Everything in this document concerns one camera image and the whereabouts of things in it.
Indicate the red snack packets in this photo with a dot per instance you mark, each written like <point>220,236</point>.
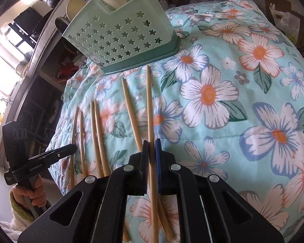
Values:
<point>65,72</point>

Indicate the person's left hand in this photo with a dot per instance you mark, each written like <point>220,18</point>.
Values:
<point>35,193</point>

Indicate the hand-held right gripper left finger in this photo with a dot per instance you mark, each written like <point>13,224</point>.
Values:
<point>145,172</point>

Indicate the white plastic ladle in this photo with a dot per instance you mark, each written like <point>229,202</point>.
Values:
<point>75,7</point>

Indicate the green star-cutout utensil holder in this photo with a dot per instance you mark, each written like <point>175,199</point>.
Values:
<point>116,38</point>

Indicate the floral turquoise blanket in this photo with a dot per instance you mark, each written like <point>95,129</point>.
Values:
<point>230,121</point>

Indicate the bright window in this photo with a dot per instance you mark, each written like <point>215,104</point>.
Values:
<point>2,70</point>

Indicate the person's left forearm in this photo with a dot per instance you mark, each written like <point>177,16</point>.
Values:
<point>20,215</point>

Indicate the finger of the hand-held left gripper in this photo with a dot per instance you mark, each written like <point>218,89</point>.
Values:
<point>58,151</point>

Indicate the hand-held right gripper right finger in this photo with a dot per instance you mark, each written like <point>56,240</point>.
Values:
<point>159,172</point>

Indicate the metal spoon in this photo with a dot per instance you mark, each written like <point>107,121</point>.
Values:
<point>60,23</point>

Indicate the grey concrete counter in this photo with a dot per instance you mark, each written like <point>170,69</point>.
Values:
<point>44,55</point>

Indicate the white green-print plastic bag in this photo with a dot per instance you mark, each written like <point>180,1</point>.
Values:
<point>285,22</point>

